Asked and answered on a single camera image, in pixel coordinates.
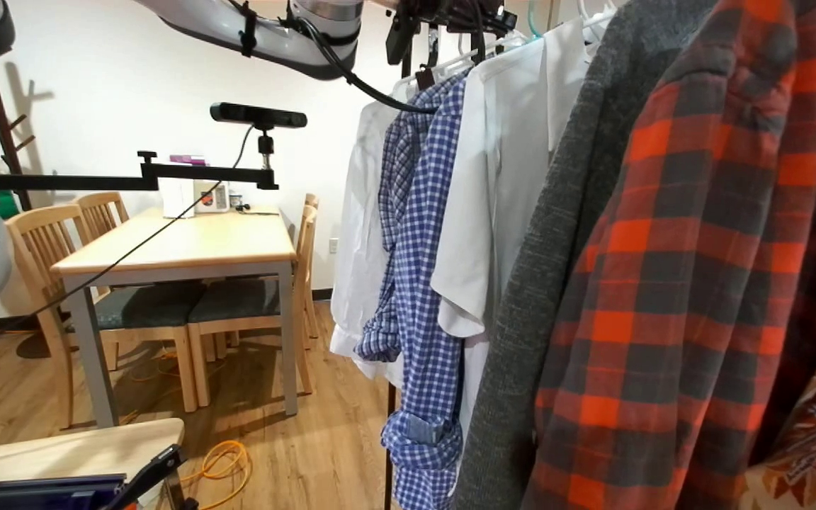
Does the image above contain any light wooden dining table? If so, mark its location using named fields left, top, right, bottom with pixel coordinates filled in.
left=47, top=207, right=302, bottom=432

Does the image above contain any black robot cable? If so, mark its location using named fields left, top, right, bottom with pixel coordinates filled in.
left=227, top=0, right=442, bottom=117

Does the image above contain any thin black camera cable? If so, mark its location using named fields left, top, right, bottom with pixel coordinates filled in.
left=27, top=124, right=258, bottom=321

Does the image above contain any orange patterned garment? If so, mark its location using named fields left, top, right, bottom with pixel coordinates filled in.
left=737, top=323, right=816, bottom=510

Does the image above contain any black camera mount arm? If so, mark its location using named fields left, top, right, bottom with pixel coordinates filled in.
left=0, top=124, right=279, bottom=211

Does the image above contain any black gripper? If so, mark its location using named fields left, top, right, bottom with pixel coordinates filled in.
left=381, top=0, right=520, bottom=69

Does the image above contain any white long-sleeve shirt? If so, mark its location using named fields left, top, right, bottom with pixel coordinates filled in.
left=329, top=95, right=410, bottom=391

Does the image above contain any small can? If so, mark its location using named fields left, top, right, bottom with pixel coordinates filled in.
left=200, top=181, right=232, bottom=216

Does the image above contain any white plastic hanger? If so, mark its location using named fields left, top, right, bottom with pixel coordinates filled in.
left=570, top=0, right=621, bottom=34

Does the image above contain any orange coiled cable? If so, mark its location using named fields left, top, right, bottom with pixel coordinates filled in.
left=174, top=437, right=254, bottom=510

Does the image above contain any red plaid flannel shirt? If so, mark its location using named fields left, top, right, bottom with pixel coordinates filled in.
left=519, top=0, right=816, bottom=510

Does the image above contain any brown wooden coat stand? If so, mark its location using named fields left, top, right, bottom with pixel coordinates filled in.
left=0, top=61, right=40, bottom=212

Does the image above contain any wooden chair dark cushion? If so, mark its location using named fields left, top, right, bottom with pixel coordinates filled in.
left=2, top=202, right=200, bottom=432
left=183, top=192, right=322, bottom=412

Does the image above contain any blue checked shirt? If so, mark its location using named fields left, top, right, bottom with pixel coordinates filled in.
left=356, top=72, right=472, bottom=510

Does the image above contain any black metal clothes rack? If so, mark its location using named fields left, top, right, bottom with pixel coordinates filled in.
left=381, top=0, right=523, bottom=510

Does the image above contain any light wooden board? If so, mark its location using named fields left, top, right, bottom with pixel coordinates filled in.
left=0, top=418, right=189, bottom=491

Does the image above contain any white short-sleeve shirt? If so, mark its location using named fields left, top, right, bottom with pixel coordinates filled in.
left=427, top=12, right=616, bottom=457

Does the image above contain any dark grey jacket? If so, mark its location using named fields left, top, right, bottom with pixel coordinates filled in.
left=448, top=0, right=717, bottom=510

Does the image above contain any white box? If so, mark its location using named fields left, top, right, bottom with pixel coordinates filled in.
left=156, top=174, right=197, bottom=219

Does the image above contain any black stereo camera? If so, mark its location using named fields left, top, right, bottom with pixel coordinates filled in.
left=207, top=99, right=309, bottom=134

